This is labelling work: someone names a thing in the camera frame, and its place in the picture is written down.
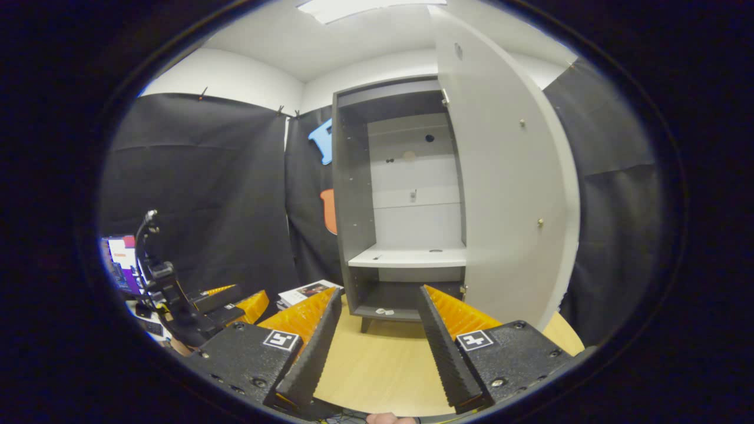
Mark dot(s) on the long ceiling light panel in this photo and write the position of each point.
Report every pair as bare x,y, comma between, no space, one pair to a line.
365,9

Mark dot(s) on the black backdrop cloth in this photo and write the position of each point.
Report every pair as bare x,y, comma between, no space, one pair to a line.
200,176

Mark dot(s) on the grey cabinet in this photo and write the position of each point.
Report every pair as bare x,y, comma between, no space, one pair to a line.
356,194

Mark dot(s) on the computer monitor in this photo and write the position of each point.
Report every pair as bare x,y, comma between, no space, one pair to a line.
121,262

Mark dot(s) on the beige cabinet door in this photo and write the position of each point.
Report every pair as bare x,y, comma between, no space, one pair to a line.
506,176

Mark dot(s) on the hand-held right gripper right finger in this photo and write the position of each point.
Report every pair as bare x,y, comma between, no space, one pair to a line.
450,365

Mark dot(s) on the stack of books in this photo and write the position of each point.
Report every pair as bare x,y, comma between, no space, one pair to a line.
306,290

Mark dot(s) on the small white scrap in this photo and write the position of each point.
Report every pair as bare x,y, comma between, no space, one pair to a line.
384,311

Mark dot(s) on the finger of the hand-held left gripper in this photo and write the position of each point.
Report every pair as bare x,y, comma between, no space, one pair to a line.
250,306
218,297

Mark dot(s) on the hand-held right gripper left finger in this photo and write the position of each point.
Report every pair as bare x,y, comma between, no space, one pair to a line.
312,365

